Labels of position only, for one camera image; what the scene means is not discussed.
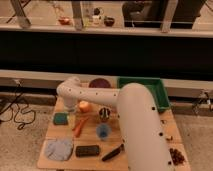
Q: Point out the teal sponge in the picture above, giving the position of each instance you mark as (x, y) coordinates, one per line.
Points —
(60, 119)

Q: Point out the small metal cup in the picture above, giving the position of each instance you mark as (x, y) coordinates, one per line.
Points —
(104, 114)

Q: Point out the green plastic tray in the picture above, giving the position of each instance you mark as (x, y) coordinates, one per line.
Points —
(155, 86)

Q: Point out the dark bowl on shelf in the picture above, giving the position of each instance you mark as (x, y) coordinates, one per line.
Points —
(109, 22)

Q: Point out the red bowl on shelf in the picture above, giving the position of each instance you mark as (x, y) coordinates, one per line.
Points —
(64, 21)

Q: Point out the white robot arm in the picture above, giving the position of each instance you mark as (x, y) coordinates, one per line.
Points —
(141, 130)

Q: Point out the orange carrot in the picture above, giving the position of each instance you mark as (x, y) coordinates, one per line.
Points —
(79, 126)

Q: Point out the orange fruit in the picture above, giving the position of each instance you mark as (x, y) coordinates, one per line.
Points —
(84, 106)

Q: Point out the white mug on shelf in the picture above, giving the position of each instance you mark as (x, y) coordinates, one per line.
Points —
(96, 19)

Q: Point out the purple bowl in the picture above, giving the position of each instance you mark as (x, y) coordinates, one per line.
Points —
(99, 83)

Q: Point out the bunch of dark grapes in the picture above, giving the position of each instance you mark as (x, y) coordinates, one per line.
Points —
(177, 156)

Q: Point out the blue plastic cup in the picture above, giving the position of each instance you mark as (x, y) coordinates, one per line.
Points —
(103, 130)

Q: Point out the blue folded cloth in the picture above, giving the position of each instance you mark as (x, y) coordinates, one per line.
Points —
(58, 149)

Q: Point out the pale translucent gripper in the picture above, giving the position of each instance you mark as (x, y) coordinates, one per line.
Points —
(71, 117)

